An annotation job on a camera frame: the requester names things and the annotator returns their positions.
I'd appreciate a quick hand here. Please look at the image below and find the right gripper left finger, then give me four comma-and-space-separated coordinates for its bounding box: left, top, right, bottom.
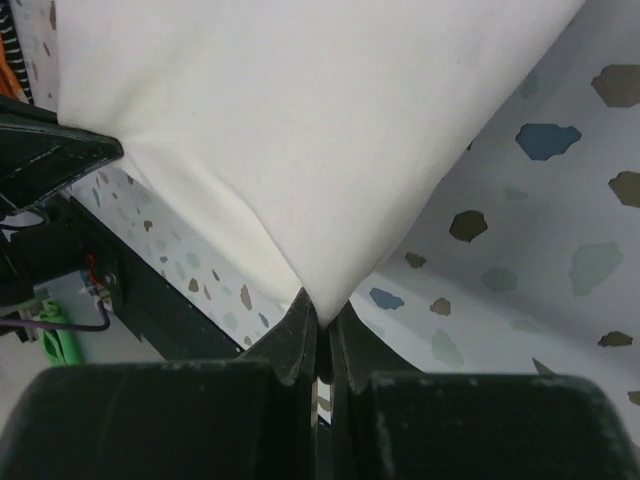
1, 293, 318, 479

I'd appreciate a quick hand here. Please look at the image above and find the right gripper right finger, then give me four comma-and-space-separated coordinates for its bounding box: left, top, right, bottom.
328, 306, 639, 479

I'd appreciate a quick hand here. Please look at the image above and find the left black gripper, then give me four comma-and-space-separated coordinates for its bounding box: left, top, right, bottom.
1, 96, 124, 320

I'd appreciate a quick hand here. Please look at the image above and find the white floral print t-shirt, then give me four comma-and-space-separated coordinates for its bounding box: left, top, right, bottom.
56, 1, 580, 323

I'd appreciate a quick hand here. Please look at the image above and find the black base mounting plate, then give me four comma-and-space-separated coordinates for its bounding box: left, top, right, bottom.
64, 192, 281, 369

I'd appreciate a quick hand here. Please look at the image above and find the black white striped garment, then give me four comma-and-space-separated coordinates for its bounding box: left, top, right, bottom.
0, 0, 34, 104

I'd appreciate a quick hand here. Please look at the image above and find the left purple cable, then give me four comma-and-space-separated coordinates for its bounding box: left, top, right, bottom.
0, 299, 112, 334

